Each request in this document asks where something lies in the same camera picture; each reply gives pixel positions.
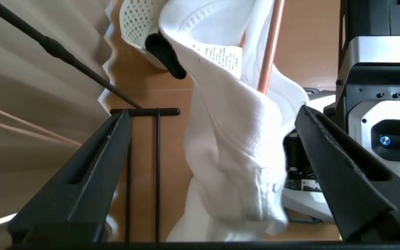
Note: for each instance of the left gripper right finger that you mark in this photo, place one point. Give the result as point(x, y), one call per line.
point(356, 208)

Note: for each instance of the black garment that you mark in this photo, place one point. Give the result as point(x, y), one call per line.
point(163, 52)

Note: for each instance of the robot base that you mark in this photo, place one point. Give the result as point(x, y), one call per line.
point(380, 69)

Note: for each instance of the white printed T-shirt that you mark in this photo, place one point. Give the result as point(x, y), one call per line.
point(234, 139)

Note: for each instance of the black clothes rack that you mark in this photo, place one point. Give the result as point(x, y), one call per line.
point(57, 50)

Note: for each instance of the white laundry basket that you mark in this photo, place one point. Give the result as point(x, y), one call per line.
point(135, 21)

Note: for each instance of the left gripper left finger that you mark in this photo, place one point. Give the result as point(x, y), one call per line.
point(82, 194)

